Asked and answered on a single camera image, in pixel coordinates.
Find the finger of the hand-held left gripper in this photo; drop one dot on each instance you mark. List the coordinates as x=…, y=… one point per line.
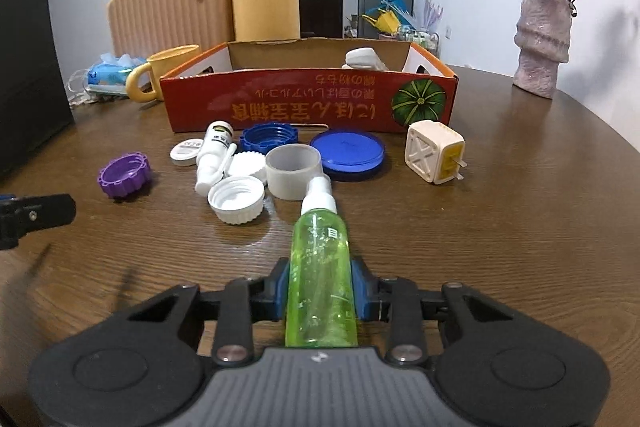
x=45, y=212

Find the pink textured vase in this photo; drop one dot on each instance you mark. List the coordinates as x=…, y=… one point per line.
x=542, y=42

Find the small white ribbed cap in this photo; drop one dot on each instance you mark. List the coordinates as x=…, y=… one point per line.
x=249, y=164

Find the black rectangular object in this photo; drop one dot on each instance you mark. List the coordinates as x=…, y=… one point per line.
x=30, y=77

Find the cream plug adapter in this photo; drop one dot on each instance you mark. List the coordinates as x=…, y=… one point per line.
x=430, y=154

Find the green spray bottle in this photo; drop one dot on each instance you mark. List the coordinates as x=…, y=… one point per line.
x=320, y=267

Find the white nasal spray bottle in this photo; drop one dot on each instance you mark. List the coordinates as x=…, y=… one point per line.
x=212, y=157

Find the white lumpy object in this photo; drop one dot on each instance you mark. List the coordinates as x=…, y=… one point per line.
x=364, y=59

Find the yellow mug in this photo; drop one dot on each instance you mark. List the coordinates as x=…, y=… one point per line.
x=167, y=67

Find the blue ribbed cap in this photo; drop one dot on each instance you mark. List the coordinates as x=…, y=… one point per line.
x=267, y=134

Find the pink ribbed suitcase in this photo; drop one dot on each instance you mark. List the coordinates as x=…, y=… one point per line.
x=165, y=12

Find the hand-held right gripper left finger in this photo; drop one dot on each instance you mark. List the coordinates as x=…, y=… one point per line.
x=281, y=292

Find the blue yellow plastic toy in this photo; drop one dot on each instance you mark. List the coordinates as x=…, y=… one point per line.
x=387, y=14

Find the purple flower wall decoration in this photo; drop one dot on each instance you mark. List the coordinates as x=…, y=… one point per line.
x=432, y=9

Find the purple ribbed cap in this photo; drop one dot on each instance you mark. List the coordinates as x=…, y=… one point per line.
x=125, y=177

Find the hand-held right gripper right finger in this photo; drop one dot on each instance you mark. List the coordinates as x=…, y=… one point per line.
x=361, y=292

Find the white screw cap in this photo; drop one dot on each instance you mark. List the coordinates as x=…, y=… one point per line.
x=235, y=204

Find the blue tissue pack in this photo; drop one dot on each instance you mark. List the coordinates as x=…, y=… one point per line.
x=112, y=72

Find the white round flat case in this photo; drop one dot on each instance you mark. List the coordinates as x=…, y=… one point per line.
x=184, y=153

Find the red cardboard box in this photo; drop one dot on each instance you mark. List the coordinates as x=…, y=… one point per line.
x=300, y=99

